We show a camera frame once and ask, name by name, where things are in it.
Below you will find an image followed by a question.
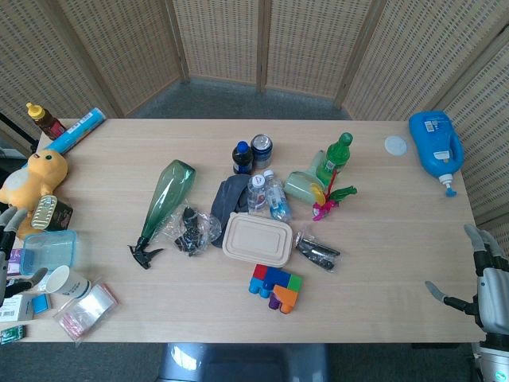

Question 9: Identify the green soda bottle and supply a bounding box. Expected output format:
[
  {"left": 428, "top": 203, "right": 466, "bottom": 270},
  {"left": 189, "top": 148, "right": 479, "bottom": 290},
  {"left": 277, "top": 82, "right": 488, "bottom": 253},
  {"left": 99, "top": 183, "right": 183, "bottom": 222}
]
[{"left": 316, "top": 132, "right": 354, "bottom": 185}]

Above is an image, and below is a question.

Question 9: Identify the wicker folding screen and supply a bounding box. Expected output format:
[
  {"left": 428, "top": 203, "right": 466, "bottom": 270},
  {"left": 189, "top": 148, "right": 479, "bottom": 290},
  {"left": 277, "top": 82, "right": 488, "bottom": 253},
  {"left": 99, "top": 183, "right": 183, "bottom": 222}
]
[{"left": 0, "top": 0, "right": 509, "bottom": 259}]

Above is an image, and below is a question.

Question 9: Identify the small blue square pad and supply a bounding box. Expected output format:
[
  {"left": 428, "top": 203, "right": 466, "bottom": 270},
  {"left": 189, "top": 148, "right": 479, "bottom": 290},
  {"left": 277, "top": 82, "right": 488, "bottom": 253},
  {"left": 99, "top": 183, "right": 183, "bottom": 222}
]
[{"left": 30, "top": 293, "right": 53, "bottom": 316}]

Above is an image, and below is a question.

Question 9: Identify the clear blue plastic container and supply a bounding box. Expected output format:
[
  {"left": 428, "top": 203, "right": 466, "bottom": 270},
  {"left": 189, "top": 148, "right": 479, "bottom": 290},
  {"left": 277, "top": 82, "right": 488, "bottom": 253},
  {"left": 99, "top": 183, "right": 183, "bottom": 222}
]
[{"left": 19, "top": 229, "right": 79, "bottom": 276}]

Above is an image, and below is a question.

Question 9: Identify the golden sardine tin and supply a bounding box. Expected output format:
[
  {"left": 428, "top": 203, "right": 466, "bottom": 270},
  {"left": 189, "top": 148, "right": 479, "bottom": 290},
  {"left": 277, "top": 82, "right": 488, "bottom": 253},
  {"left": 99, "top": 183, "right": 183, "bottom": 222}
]
[{"left": 30, "top": 193, "right": 57, "bottom": 230}]

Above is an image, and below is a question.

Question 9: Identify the white labelled carton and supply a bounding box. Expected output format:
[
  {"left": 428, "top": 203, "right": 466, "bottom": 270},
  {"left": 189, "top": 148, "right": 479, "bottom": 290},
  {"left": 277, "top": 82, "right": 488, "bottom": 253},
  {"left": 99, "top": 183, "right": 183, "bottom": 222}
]
[{"left": 0, "top": 293, "right": 35, "bottom": 323}]

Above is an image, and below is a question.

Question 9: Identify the brown bottle with yellow cap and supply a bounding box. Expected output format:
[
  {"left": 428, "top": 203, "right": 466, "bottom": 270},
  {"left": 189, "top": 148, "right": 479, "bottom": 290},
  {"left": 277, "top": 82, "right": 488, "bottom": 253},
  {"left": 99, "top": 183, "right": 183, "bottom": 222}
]
[{"left": 25, "top": 102, "right": 68, "bottom": 141}]

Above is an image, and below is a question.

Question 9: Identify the white paper cup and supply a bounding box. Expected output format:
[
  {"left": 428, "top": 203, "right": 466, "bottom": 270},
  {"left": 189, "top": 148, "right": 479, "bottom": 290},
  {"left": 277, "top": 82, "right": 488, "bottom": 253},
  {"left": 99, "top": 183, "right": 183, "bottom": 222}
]
[{"left": 46, "top": 264, "right": 92, "bottom": 301}]

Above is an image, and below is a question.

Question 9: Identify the dark blue drink can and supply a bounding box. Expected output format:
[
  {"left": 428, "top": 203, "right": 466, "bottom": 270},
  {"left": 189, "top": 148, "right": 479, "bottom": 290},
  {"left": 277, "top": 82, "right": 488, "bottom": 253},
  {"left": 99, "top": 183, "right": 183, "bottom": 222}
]
[{"left": 250, "top": 134, "right": 275, "bottom": 170}]

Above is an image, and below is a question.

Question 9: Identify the green small packet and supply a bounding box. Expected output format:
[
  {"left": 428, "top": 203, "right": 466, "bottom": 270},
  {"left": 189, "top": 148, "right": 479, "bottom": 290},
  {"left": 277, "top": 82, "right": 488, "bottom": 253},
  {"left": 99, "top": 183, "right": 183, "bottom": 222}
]
[{"left": 0, "top": 324, "right": 27, "bottom": 345}]

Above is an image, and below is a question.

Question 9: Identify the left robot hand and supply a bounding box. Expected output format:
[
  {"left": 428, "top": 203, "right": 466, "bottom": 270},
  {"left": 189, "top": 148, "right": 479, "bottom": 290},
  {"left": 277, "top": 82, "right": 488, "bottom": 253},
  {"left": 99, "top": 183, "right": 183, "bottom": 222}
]
[{"left": 0, "top": 205, "right": 49, "bottom": 308}]

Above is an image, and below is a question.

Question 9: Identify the clear water bottle red label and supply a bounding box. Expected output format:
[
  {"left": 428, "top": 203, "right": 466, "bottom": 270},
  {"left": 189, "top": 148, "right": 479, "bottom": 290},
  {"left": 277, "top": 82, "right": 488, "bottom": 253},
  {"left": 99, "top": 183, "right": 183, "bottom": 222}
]
[{"left": 247, "top": 174, "right": 267, "bottom": 215}]

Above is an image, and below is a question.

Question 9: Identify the clear water bottle blue label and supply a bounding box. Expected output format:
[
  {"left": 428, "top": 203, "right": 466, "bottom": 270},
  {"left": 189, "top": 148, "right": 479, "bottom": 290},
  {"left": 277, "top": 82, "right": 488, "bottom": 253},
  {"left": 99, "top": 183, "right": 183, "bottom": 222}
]
[{"left": 262, "top": 170, "right": 293, "bottom": 223}]

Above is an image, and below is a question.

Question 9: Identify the orange building block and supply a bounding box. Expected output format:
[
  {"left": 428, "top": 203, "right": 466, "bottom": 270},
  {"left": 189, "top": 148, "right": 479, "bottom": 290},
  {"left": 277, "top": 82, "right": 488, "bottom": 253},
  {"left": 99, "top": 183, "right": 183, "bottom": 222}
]
[{"left": 271, "top": 284, "right": 303, "bottom": 314}]

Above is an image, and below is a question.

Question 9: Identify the colourful feather shuttlecock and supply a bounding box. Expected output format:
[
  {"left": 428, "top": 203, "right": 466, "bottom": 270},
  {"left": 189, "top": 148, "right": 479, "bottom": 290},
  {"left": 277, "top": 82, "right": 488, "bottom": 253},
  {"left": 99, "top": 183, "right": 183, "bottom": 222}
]
[{"left": 311, "top": 170, "right": 359, "bottom": 222}]

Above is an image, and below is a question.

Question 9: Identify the cola bottle with blue cap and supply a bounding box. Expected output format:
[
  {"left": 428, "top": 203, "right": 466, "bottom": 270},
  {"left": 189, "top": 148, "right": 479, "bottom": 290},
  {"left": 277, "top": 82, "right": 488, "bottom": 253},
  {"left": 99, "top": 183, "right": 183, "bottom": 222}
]
[{"left": 232, "top": 140, "right": 254, "bottom": 175}]

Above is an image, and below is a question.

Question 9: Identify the white round lid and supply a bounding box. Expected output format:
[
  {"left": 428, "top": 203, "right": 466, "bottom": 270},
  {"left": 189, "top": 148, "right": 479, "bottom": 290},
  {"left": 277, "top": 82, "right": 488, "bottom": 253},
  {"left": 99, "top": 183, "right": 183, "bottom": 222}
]
[{"left": 383, "top": 135, "right": 409, "bottom": 157}]

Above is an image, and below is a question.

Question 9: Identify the blue cling film roll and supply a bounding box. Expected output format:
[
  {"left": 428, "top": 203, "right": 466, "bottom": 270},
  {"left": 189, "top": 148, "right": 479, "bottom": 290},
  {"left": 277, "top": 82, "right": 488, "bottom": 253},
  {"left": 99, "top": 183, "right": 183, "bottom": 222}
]
[{"left": 46, "top": 108, "right": 107, "bottom": 157}]

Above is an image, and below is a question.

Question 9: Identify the grey cloth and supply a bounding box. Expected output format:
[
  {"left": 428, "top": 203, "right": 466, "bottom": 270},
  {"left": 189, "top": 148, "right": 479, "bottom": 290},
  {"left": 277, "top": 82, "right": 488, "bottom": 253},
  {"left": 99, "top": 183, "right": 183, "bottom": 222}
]
[{"left": 209, "top": 174, "right": 255, "bottom": 248}]

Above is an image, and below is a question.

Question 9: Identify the light blue building block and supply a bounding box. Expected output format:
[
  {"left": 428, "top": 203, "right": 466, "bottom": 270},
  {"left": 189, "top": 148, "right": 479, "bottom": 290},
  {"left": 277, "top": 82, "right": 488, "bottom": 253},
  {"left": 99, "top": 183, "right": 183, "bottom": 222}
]
[{"left": 248, "top": 276, "right": 275, "bottom": 299}]

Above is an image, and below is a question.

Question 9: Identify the dark small box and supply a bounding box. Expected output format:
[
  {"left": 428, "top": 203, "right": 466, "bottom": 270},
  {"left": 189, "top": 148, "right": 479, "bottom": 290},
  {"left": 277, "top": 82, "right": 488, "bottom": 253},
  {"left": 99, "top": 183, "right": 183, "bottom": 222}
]
[{"left": 46, "top": 198, "right": 74, "bottom": 232}]

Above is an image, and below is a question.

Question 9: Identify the green spray bottle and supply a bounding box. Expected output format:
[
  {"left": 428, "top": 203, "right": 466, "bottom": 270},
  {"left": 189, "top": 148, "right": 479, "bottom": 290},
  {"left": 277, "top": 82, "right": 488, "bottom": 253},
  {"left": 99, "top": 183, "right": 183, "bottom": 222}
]
[{"left": 126, "top": 159, "right": 197, "bottom": 271}]

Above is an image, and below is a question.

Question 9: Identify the purple small packet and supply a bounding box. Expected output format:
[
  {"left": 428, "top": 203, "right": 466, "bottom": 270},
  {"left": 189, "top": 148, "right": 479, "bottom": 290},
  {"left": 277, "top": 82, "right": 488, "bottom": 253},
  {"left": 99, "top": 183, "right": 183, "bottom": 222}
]
[{"left": 6, "top": 248, "right": 25, "bottom": 276}]

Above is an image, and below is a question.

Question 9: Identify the yellow plush duck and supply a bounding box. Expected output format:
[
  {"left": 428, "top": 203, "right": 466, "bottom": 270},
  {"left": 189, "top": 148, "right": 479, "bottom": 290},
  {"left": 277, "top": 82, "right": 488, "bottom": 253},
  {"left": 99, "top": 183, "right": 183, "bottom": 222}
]
[{"left": 0, "top": 150, "right": 69, "bottom": 240}]

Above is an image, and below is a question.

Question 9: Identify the clear zip bags red edge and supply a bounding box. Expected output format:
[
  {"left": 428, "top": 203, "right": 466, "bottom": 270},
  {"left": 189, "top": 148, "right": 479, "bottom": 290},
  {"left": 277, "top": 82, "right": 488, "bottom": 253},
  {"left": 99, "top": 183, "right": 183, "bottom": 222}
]
[{"left": 52, "top": 281, "right": 120, "bottom": 341}]

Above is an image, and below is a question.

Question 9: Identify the dark blue building block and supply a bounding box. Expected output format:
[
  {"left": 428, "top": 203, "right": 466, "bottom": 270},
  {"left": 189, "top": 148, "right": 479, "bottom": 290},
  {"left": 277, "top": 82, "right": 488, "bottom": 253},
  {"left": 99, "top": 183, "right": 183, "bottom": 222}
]
[{"left": 264, "top": 266, "right": 293, "bottom": 288}]

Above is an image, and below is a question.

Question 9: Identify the blue detergent jug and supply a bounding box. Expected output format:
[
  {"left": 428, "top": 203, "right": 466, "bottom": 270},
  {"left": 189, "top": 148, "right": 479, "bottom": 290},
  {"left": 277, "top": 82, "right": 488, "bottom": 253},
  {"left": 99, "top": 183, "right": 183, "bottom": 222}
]
[{"left": 408, "top": 110, "right": 464, "bottom": 198}]

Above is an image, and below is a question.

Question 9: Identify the blue grey robot torso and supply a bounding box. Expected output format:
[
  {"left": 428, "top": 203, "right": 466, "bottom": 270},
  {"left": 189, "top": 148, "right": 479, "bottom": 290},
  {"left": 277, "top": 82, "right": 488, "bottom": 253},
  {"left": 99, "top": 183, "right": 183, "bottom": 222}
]
[{"left": 157, "top": 342, "right": 332, "bottom": 382}]

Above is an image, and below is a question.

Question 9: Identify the beige lidded lunch box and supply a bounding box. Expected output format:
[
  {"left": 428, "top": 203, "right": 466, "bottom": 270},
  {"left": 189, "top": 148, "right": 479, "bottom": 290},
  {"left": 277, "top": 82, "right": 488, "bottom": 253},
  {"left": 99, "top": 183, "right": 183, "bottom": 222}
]
[{"left": 221, "top": 212, "right": 293, "bottom": 268}]

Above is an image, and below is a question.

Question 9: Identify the clear bag with black clips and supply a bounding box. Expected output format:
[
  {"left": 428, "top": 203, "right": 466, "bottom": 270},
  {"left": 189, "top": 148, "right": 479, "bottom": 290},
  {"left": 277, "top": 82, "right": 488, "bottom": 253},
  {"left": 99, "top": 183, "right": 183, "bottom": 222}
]
[{"left": 293, "top": 225, "right": 342, "bottom": 274}]

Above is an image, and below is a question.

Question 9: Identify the clear bag with black parts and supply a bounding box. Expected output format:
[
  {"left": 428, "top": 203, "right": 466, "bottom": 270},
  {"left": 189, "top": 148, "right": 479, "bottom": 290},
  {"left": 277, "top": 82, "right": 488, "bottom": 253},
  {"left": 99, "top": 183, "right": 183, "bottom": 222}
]
[{"left": 161, "top": 204, "right": 223, "bottom": 258}]

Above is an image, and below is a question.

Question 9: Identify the pale green cup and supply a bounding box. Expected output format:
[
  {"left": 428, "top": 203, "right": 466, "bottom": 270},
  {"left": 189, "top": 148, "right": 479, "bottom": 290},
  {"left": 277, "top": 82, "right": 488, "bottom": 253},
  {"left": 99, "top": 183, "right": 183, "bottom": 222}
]
[{"left": 283, "top": 150, "right": 332, "bottom": 206}]

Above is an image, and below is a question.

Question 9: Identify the black stand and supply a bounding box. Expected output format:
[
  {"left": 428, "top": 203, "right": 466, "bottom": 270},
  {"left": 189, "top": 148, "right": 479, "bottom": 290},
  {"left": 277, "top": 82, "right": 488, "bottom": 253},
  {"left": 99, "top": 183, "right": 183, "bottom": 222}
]
[{"left": 0, "top": 112, "right": 37, "bottom": 173}]

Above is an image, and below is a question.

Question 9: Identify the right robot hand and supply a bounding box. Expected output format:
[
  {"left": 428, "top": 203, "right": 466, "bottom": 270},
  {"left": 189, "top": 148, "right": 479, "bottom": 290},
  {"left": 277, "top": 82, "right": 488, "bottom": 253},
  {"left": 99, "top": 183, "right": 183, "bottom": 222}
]
[{"left": 424, "top": 224, "right": 509, "bottom": 333}]

